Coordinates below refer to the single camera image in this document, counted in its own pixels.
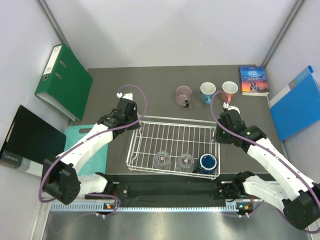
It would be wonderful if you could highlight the orange ceramic mug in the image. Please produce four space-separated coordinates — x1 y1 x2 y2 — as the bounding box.
222 81 239 104

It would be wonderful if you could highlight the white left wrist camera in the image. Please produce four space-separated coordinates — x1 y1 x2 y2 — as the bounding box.
116 92 133 101

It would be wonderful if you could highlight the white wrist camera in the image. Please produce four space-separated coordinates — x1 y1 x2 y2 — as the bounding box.
116 92 133 101
222 102 240 114

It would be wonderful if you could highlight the white slotted cable duct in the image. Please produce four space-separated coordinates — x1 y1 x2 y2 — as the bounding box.
50 201 252 213

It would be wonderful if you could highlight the clear glass right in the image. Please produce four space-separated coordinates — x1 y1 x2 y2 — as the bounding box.
175 153 195 173

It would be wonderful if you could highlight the clear glass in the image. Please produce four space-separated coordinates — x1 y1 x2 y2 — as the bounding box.
175 153 195 173
153 150 172 171

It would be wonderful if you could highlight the Jane Eyre paperback book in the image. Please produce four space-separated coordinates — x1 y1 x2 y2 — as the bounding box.
238 65 270 97

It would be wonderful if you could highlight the dark blue ceramic mug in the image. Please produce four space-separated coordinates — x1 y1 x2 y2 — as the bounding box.
193 153 218 175

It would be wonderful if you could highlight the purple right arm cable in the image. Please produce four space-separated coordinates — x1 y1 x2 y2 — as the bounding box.
210 90 320 235

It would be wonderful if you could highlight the light blue dotted mug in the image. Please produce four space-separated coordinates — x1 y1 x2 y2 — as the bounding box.
200 82 216 105

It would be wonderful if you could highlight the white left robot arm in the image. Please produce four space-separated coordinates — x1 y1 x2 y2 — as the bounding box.
38 93 140 205

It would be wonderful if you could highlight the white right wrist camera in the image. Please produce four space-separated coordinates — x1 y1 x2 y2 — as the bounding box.
222 102 240 114

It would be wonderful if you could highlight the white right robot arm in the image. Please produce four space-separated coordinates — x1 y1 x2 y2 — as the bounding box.
214 109 320 230

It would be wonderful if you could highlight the lilac ceramic mug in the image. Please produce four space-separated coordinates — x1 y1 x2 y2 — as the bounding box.
175 85 193 108

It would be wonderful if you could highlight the blue folder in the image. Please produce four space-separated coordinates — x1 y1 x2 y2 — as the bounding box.
268 65 320 141

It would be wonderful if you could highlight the green lever arch binder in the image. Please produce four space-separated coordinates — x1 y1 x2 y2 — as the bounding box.
34 44 93 121

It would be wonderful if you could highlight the white wire dish rack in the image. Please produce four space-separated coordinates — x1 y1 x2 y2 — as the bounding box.
126 116 221 180

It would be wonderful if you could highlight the black clip file folder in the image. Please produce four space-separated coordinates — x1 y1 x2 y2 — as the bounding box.
0 105 66 177

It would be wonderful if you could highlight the clear glass left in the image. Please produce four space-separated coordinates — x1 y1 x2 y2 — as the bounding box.
153 150 172 171

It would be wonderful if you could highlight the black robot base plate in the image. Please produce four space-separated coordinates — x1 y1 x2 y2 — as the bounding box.
103 173 248 207

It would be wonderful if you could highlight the teal cutting board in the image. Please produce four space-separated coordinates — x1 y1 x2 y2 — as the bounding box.
64 124 108 176

